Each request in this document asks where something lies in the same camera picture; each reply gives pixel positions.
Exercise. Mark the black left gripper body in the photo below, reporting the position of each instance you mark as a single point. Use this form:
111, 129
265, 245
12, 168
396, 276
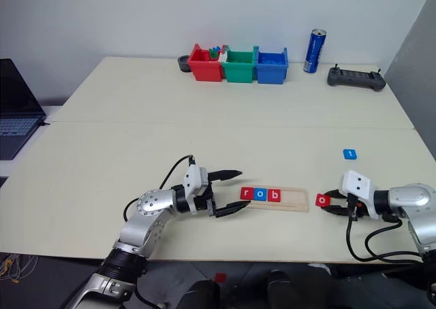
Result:
209, 200

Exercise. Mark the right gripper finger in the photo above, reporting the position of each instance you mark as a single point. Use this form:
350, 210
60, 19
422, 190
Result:
335, 210
334, 193

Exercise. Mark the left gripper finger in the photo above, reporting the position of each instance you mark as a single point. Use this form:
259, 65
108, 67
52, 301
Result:
225, 175
233, 208

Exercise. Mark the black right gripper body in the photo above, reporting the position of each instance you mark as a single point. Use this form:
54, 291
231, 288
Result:
356, 208

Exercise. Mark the red letter tile o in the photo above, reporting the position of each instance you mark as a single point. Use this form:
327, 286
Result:
322, 200

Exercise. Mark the red letter tile b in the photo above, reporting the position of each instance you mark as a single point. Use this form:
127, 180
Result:
274, 195

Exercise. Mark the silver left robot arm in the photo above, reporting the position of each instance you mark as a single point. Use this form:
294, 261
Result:
150, 203

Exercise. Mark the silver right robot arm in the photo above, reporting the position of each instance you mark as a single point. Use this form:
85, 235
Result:
412, 200

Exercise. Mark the red letter tile r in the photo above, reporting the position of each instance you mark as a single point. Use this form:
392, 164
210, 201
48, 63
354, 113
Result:
246, 194

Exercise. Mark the blue letter tile o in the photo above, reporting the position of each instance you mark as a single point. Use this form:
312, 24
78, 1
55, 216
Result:
259, 194

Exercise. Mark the wooden letter tray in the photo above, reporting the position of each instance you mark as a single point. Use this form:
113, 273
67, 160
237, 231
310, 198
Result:
293, 200

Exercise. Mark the blue letter tile t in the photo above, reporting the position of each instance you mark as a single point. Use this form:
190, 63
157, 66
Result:
349, 154

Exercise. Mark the red square floor marker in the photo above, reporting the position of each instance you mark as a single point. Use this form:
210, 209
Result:
220, 277

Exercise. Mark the dark rounded shape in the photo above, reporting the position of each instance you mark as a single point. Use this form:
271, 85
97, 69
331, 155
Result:
204, 295
281, 288

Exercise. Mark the green plastic bin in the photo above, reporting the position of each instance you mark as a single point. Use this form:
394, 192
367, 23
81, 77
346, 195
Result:
238, 72

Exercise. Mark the red plastic bin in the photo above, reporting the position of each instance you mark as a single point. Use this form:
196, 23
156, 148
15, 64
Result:
204, 69

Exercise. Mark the blue plastic bin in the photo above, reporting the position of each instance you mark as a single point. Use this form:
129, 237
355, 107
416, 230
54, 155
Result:
270, 74

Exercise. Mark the white plastic piece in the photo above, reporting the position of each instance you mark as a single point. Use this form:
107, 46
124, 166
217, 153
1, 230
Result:
223, 57

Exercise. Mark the dark grey handheld controller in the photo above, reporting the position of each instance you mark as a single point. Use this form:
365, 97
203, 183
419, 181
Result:
356, 77

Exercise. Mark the dark grey round bowl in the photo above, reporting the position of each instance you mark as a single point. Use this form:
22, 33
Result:
183, 64

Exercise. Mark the green toy brick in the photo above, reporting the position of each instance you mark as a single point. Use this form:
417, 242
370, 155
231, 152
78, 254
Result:
213, 54

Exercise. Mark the blue toy brick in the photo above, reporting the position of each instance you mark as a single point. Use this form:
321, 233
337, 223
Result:
216, 49

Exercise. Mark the blue drink can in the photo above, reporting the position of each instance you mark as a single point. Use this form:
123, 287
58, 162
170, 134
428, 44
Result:
314, 50

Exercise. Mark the dark laptop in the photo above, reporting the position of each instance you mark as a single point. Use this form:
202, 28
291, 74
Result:
13, 94

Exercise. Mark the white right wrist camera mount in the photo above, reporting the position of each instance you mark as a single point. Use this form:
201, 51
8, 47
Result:
357, 183

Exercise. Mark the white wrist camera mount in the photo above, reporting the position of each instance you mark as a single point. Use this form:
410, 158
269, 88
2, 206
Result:
357, 183
192, 179

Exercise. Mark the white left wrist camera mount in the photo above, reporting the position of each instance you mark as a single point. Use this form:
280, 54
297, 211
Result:
192, 179

